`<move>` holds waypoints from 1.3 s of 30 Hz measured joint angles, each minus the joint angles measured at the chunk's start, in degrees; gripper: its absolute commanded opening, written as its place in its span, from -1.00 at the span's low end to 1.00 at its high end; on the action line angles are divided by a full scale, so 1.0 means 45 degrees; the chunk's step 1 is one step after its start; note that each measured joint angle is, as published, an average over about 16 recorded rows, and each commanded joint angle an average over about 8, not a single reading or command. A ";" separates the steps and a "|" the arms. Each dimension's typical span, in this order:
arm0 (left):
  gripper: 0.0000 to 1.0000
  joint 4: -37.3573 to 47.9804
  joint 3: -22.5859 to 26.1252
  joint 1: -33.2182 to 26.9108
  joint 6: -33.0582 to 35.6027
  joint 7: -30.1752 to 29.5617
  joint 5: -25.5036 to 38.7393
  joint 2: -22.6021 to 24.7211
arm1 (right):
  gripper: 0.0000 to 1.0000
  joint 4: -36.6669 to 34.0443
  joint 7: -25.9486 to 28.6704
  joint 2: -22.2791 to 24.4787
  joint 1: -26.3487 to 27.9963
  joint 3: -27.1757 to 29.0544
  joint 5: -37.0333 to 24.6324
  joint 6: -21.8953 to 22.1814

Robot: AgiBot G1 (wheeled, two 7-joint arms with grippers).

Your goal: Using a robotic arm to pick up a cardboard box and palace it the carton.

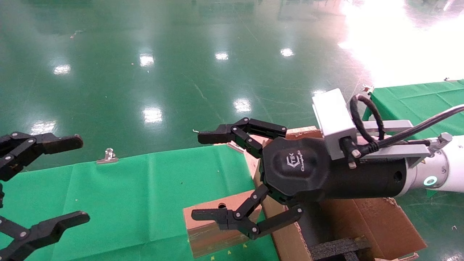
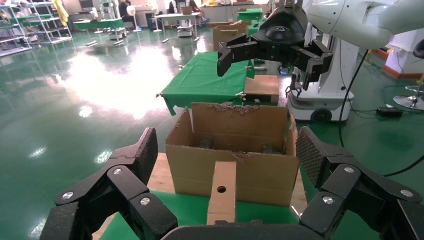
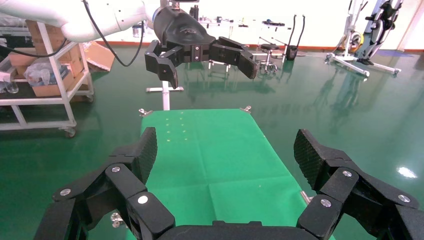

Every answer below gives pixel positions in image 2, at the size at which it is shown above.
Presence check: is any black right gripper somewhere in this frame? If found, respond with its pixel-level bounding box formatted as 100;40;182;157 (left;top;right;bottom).
216;4;334;92

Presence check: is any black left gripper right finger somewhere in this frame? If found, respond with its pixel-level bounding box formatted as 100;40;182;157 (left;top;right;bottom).
295;125;424;240

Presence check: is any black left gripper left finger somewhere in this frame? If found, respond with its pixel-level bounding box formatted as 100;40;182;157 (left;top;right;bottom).
39;127;179;240

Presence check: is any small cardboard box with hole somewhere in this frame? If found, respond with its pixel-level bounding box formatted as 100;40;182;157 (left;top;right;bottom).
206;160;238;225

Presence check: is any closed brown cardboard box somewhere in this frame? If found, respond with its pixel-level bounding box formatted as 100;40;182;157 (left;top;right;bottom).
244;74;280;106

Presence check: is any open background cardboard box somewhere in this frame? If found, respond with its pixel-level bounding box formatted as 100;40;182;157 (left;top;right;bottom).
212;19;253;52

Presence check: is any large open cardboard carton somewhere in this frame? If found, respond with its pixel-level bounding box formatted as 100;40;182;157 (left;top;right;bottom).
164;101;301;208

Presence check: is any small green covered table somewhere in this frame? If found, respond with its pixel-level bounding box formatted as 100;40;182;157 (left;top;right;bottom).
236;7;265;22

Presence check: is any green tablecloth with yellow specks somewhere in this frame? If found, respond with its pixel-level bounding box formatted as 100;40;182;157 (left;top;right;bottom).
99;190;300;240

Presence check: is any white wheeled robot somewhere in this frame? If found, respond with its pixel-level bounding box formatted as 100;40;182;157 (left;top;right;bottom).
285;23;361;124

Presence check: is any green tablecloth on neighbouring table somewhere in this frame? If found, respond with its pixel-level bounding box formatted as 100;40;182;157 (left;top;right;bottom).
160;50;256;117

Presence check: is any black power adapter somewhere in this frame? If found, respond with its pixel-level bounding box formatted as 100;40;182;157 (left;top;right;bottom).
375;106;404;118

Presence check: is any white background table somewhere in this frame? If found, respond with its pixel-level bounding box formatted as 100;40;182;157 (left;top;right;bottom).
153;12;202;43

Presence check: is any chrome stool with black seat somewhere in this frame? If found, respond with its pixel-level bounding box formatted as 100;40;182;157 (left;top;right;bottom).
393;39;424;111

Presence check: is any white cabinet with orange base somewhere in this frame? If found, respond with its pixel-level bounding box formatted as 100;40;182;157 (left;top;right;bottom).
382;29;424;80

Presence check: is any white standing fan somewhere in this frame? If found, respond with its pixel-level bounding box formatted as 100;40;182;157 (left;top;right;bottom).
126;5;143;33

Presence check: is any green covered background table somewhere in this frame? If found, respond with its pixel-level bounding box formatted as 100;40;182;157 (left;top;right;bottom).
73;18;126;46

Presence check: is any seated person in dark clothes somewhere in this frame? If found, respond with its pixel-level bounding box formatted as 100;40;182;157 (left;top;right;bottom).
118;0;137;28

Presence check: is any white metal shelf rack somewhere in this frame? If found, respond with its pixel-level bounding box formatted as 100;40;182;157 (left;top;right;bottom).
28;0;73;45
0;3;33;58

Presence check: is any yellow hanging garment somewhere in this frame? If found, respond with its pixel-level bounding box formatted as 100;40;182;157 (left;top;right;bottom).
52;0;70;27

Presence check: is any thick black cable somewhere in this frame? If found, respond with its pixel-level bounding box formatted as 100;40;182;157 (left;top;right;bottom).
338;49;370;148
383;154;424;178

